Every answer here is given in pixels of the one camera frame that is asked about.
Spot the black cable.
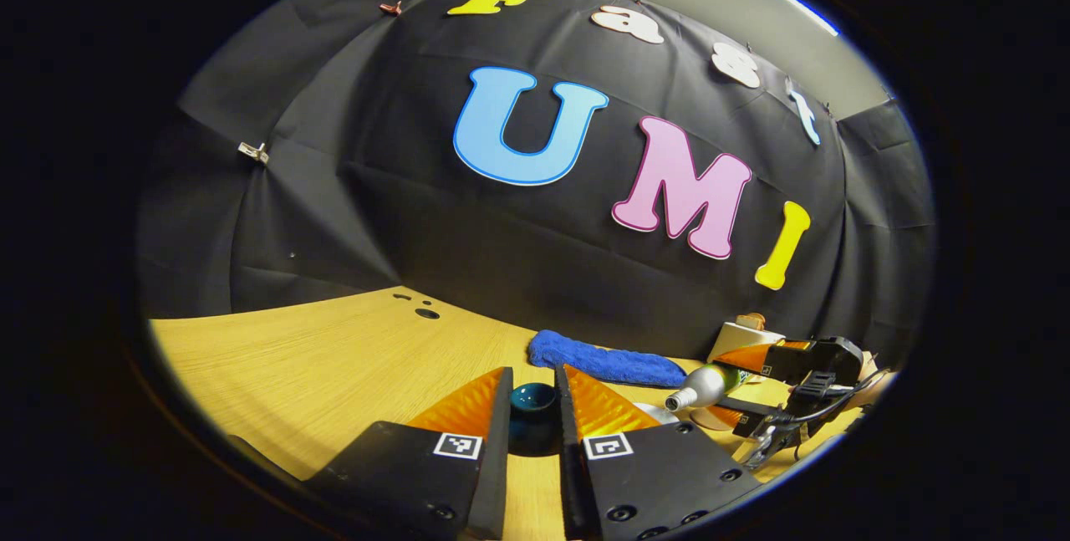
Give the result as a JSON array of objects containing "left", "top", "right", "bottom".
[{"left": 786, "top": 368, "right": 892, "bottom": 426}]

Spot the green label water bottle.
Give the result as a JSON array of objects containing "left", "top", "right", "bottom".
[{"left": 665, "top": 363, "right": 751, "bottom": 413}]

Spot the teal teacup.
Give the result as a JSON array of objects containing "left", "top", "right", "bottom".
[{"left": 633, "top": 401, "right": 680, "bottom": 426}]

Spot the black backdrop cloth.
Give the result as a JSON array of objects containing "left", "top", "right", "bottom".
[{"left": 134, "top": 0, "right": 937, "bottom": 375}]

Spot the white toaster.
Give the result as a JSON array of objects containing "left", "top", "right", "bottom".
[{"left": 708, "top": 321, "right": 787, "bottom": 363}]

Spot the dark teal teacup lid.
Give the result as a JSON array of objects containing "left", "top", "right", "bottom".
[{"left": 508, "top": 382, "right": 559, "bottom": 457}]

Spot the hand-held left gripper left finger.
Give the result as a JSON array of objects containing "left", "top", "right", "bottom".
[{"left": 303, "top": 367, "right": 513, "bottom": 541}]

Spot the blue towel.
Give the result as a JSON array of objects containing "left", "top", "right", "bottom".
[{"left": 527, "top": 329, "right": 688, "bottom": 389}]

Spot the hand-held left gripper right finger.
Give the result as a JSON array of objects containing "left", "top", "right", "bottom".
[{"left": 554, "top": 364, "right": 762, "bottom": 541}]

